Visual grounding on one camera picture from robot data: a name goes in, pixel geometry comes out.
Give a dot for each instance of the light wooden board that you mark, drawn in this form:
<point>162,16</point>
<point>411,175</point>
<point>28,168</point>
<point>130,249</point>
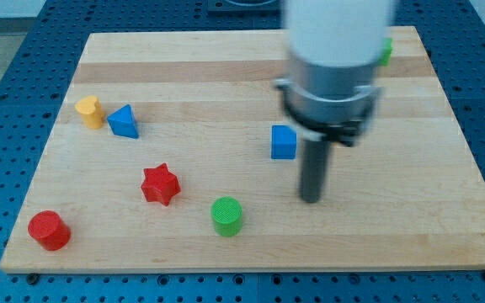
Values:
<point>409,196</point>

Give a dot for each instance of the yellow heart block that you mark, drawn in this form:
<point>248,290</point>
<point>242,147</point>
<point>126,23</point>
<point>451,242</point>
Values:
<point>90,111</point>

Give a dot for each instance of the red star block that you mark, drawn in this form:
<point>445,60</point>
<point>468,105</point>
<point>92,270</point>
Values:
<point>159,184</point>

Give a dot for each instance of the green block behind arm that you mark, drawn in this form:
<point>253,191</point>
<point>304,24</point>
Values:
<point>386,52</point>

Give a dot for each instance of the green cylinder block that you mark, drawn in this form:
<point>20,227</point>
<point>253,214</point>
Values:
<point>227,216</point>

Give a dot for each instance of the blue triangle block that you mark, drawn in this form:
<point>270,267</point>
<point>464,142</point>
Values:
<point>122,122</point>

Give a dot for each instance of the red cylinder block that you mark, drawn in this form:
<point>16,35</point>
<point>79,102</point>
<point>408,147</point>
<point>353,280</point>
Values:
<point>49,230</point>

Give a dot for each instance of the blue cube block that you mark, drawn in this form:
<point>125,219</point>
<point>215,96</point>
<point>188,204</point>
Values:
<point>283,142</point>

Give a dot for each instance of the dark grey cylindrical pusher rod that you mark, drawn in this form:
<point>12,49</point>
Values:
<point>313,169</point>

